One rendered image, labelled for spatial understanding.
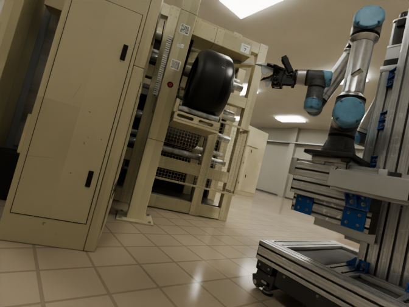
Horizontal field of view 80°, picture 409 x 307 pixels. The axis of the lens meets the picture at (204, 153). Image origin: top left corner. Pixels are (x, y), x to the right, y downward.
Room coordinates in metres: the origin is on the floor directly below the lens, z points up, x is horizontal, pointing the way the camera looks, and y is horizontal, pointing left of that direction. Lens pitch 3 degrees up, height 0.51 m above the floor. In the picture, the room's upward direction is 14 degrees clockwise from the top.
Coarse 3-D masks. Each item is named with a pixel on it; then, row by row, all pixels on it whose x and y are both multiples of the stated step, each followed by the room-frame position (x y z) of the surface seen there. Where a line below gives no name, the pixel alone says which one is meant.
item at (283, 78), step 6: (276, 72) 1.19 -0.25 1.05; (282, 72) 1.16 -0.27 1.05; (294, 72) 1.14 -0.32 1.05; (276, 78) 1.18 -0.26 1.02; (282, 78) 1.18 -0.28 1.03; (288, 78) 1.17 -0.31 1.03; (294, 78) 1.14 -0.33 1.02; (276, 84) 1.21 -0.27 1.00; (282, 84) 1.18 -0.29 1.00; (288, 84) 1.16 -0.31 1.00; (294, 84) 1.17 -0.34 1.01
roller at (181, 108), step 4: (180, 108) 1.81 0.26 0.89; (184, 108) 1.82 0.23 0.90; (188, 108) 1.82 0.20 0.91; (192, 108) 1.84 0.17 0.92; (188, 112) 1.83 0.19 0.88; (192, 112) 1.84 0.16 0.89; (196, 112) 1.84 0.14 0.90; (200, 112) 1.85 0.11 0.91; (200, 116) 1.87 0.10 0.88; (204, 116) 1.87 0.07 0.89; (208, 116) 1.87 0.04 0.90; (212, 116) 1.88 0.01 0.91; (216, 116) 1.89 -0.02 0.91; (212, 120) 1.89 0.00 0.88; (216, 120) 1.89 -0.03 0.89
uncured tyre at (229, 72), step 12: (204, 60) 1.75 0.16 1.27; (216, 60) 1.77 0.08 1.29; (228, 60) 1.82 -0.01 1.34; (192, 72) 2.13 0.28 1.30; (204, 72) 1.73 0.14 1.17; (216, 72) 1.74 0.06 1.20; (228, 72) 1.77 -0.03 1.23; (192, 84) 2.24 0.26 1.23; (204, 84) 1.74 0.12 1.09; (216, 84) 1.75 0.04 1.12; (228, 84) 1.78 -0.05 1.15; (192, 96) 1.80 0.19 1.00; (204, 96) 1.78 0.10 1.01; (216, 96) 1.79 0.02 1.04; (228, 96) 1.83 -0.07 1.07; (204, 108) 1.85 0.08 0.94; (216, 108) 1.85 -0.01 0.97
